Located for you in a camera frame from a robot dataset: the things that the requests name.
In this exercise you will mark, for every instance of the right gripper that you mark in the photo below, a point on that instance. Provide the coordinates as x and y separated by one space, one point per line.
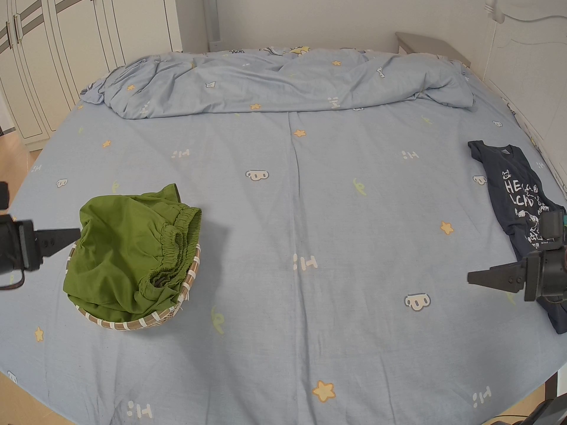
551 277

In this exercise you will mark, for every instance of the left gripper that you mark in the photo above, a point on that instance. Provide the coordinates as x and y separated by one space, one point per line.
17 246

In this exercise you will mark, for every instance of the green shorts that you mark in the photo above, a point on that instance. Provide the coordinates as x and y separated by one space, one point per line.
115 237

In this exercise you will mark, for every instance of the round woven basket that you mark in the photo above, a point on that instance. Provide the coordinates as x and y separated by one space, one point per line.
191 272

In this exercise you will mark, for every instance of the bed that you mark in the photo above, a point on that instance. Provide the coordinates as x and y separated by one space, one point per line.
310 215

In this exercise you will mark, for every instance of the dark blue T-shirt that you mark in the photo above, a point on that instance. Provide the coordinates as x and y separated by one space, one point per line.
500 171

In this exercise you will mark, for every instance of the white wardrobe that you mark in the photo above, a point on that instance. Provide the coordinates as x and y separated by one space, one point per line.
66 38

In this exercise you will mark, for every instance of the grey bedside table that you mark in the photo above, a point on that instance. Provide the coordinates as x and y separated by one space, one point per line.
425 44

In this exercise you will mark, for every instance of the pale blue quilt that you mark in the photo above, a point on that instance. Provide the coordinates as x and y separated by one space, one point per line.
265 82

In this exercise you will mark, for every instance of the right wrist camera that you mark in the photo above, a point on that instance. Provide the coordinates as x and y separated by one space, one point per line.
553 226

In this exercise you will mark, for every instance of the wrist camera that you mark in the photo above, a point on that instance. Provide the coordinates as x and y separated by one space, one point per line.
553 226
4 195

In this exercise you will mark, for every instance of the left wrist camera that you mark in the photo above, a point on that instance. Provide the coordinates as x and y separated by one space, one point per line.
4 195

